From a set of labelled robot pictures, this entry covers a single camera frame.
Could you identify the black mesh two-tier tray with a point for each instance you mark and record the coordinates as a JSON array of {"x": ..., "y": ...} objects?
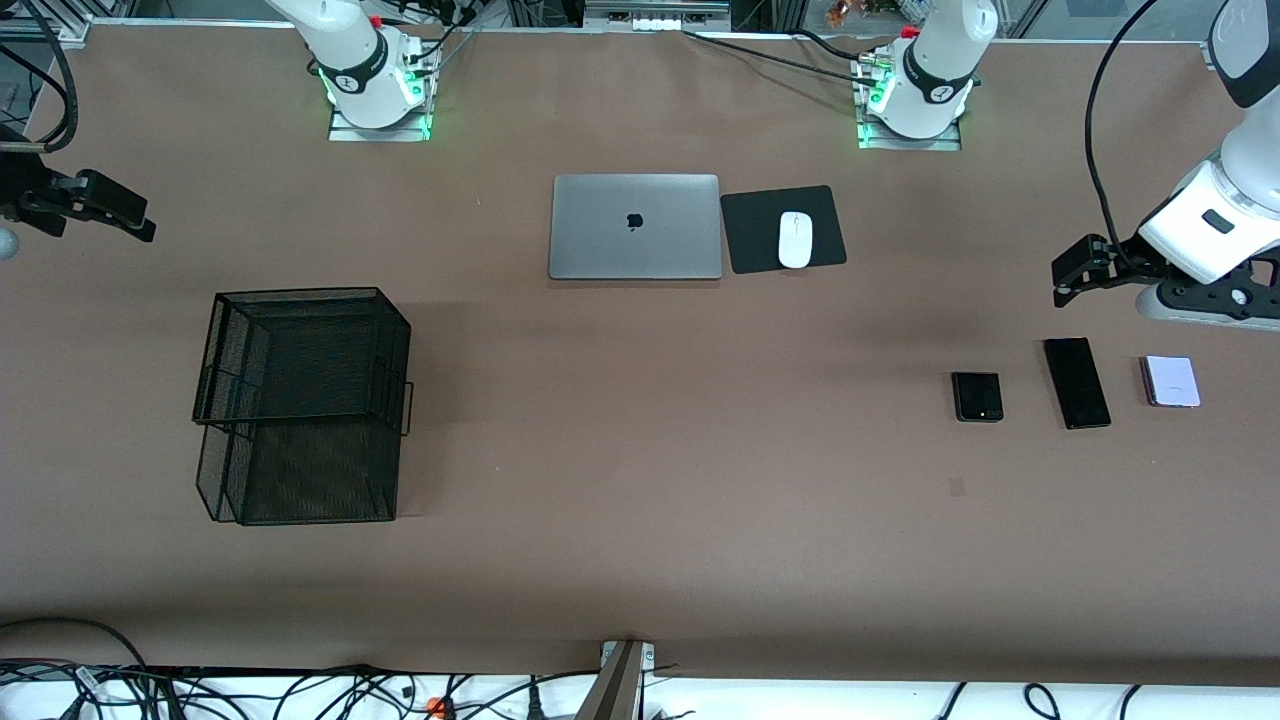
[{"x": 320, "y": 480}]

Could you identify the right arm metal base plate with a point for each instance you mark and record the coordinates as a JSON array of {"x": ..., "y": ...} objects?
[{"x": 345, "y": 134}]

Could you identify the black mouse pad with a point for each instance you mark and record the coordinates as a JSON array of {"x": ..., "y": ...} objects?
[{"x": 755, "y": 235}]

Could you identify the orange toy figure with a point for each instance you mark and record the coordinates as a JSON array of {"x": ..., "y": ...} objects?
[{"x": 848, "y": 12}]

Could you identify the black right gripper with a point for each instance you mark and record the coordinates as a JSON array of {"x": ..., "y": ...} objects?
[{"x": 28, "y": 192}]

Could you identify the silver closed laptop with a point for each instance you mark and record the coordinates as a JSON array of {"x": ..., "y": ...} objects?
[{"x": 600, "y": 240}]

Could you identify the white power strip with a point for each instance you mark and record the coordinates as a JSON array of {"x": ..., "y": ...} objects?
[{"x": 655, "y": 22}]

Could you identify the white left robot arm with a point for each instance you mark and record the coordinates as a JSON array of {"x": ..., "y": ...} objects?
[{"x": 1250, "y": 160}]

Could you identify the long black smartphone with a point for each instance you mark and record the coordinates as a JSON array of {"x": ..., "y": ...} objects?
[{"x": 1077, "y": 383}]

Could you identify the black frame post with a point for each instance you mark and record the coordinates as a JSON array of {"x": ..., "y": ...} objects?
[{"x": 545, "y": 12}]

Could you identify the lavender flip phone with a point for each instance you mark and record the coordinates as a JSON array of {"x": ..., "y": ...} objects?
[{"x": 1172, "y": 382}]

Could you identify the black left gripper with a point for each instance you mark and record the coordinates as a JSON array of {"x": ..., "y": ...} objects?
[{"x": 1127, "y": 257}]

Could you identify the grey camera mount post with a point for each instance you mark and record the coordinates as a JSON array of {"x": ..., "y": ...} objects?
[{"x": 615, "y": 690}]

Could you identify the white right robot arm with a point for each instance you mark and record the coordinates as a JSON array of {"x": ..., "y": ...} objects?
[{"x": 350, "y": 50}]

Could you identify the aluminium frame rail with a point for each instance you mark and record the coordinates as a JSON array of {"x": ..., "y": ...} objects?
[{"x": 60, "y": 25}]

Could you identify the small black flip phone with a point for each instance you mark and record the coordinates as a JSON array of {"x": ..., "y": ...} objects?
[{"x": 977, "y": 397}]

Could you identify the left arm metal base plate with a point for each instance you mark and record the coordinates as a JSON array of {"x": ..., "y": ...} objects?
[{"x": 948, "y": 145}]

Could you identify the white computer mouse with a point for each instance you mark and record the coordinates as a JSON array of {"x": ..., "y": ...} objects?
[{"x": 795, "y": 240}]

